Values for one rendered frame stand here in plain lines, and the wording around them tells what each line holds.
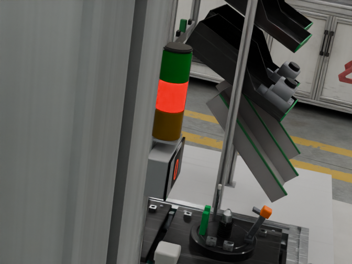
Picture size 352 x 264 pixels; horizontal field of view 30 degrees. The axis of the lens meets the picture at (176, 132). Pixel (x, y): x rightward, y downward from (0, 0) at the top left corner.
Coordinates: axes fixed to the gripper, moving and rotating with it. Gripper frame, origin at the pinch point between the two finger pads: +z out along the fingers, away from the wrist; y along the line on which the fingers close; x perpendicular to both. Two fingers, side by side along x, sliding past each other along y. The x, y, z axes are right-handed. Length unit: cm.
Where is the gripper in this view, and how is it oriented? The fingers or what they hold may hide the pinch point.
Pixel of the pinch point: (345, 72)
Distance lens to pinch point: 149.6
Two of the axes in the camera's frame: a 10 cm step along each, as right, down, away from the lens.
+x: 2.7, 9.4, 2.2
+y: -3.7, 3.1, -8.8
